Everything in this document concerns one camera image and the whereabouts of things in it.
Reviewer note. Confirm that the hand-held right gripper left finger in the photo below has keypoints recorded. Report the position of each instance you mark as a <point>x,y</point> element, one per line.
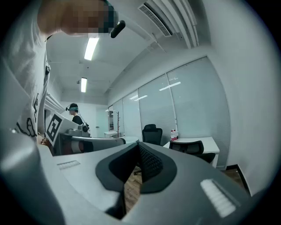
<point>79,186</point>

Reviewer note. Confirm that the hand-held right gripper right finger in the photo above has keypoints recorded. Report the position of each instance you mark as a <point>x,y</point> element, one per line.
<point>186,175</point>

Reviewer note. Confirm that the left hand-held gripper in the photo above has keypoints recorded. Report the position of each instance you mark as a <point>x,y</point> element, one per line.
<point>63,140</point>

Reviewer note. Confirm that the black mesh armrest chair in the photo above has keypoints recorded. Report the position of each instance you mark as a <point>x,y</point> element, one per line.
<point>193,148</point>

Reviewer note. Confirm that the black office chair with headrest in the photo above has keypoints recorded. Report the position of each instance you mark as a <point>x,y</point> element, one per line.
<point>152,135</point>

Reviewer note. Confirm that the person's left hand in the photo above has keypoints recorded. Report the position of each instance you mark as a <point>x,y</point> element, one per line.
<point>45,141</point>

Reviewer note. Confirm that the small white table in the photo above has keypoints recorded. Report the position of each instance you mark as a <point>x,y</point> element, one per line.
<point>110,133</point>

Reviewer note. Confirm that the brown wooden coat rack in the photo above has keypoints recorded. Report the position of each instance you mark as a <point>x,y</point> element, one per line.
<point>118,123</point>

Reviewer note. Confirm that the round white table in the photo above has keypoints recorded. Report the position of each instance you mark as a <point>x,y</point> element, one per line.
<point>131,138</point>

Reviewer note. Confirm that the white rectangular desk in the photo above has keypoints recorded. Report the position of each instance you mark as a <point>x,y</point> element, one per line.
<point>205,142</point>

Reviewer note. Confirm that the red label water bottle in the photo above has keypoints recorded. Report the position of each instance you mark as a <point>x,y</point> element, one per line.
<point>172,136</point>
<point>176,135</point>

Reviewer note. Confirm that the long ceiling light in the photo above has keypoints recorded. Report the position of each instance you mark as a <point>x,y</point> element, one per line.
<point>91,48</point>
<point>83,84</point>

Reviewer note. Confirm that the person's grey printed T-shirt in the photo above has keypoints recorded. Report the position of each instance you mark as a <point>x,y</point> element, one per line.
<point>22,66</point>

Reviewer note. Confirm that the person's head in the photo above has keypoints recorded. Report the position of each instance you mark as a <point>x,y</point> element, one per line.
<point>74,17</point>

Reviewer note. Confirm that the ceiling air vent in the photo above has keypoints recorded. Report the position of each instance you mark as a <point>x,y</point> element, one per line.
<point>155,20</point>

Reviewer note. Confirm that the black head camera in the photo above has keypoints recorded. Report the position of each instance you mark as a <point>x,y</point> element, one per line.
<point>117,29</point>

